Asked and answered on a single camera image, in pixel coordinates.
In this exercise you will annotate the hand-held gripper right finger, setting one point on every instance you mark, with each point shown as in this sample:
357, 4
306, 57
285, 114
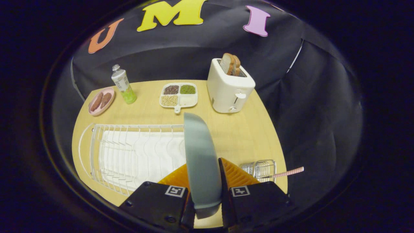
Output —
223, 184

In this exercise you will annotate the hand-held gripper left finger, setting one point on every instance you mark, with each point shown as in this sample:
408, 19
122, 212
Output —
155, 204

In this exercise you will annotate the light green plate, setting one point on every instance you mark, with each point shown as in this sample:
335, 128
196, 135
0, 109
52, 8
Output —
202, 161

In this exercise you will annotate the pink plate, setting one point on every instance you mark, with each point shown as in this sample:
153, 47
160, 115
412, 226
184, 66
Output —
97, 112

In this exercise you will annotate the white drip tray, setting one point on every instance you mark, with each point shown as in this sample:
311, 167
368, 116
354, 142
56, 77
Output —
142, 161

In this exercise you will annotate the white divided bean tray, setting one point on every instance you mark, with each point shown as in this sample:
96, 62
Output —
189, 101

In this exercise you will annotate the white toaster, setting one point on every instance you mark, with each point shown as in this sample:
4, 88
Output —
226, 94

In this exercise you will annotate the brown sausage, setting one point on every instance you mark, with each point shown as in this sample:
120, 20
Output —
96, 102
106, 99

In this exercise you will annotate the brown bread slice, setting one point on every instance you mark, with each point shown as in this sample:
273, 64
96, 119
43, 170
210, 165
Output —
226, 63
237, 66

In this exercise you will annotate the green drink bottle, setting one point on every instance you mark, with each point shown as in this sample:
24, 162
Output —
124, 87

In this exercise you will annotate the black backdrop cloth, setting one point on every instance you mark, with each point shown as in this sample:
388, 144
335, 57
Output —
307, 97

